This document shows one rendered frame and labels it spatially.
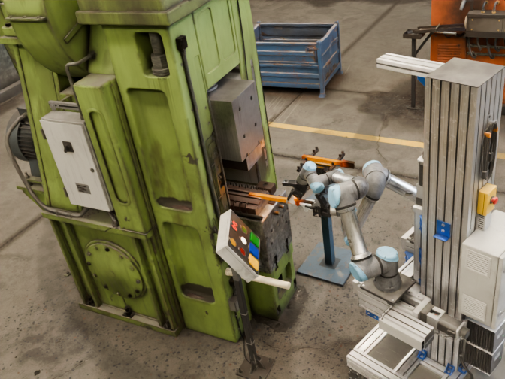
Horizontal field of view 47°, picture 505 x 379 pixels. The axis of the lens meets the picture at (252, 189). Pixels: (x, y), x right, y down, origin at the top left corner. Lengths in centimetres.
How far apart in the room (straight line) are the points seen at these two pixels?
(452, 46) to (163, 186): 401
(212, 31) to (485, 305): 205
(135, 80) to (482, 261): 202
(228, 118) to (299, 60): 405
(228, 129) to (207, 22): 61
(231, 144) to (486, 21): 362
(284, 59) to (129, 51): 438
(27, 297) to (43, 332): 51
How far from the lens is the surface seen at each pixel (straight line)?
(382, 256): 317
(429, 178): 297
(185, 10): 305
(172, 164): 351
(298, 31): 802
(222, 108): 336
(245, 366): 409
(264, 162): 409
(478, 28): 644
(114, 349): 449
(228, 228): 324
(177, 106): 319
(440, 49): 675
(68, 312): 495
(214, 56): 341
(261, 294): 421
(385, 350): 384
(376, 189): 335
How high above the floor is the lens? 311
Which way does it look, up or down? 33 degrees down
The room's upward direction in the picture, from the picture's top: 10 degrees counter-clockwise
